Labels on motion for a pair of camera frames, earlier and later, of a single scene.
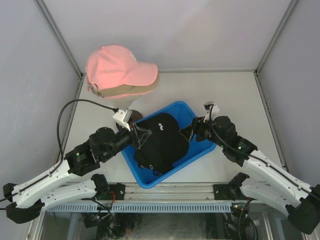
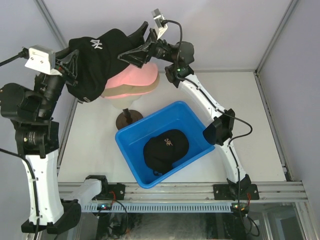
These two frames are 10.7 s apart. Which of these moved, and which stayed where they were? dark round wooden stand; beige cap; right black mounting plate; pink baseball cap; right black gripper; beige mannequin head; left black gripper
Moved: right black gripper; left black gripper
Stayed: beige cap; right black mounting plate; beige mannequin head; pink baseball cap; dark round wooden stand
